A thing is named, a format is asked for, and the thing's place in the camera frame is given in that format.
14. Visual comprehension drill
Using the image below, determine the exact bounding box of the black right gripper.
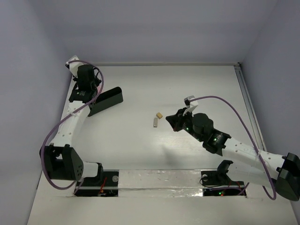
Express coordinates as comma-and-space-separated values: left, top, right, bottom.
166, 107, 204, 142

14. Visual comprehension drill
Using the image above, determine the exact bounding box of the yellow eraser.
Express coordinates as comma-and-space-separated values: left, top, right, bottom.
156, 112, 163, 118

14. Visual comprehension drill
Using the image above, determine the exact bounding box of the grey eraser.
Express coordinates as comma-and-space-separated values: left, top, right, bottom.
153, 117, 158, 128

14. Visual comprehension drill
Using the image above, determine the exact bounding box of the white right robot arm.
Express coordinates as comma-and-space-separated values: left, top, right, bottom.
166, 108, 300, 201

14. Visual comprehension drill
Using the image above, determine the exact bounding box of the black pen holder box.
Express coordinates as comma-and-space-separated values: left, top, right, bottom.
88, 87, 123, 117

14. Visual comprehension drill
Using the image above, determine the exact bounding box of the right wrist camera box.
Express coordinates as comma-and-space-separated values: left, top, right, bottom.
183, 96, 198, 115

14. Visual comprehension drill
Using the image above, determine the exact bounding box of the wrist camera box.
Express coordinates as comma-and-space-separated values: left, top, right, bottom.
183, 96, 198, 115
65, 55, 83, 78

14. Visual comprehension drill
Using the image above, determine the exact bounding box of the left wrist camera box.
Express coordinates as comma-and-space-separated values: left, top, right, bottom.
65, 55, 83, 78

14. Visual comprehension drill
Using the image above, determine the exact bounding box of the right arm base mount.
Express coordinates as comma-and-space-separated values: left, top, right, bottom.
199, 160, 247, 197

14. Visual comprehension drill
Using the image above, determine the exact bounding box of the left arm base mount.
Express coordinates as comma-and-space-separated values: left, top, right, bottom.
74, 170, 119, 197

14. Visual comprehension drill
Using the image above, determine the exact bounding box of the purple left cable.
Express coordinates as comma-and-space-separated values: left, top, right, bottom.
41, 60, 104, 190

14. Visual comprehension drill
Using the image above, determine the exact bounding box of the purple cable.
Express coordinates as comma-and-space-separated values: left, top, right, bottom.
192, 95, 277, 201
41, 60, 104, 190

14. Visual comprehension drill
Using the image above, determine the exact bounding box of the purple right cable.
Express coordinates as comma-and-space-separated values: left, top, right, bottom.
192, 95, 277, 201

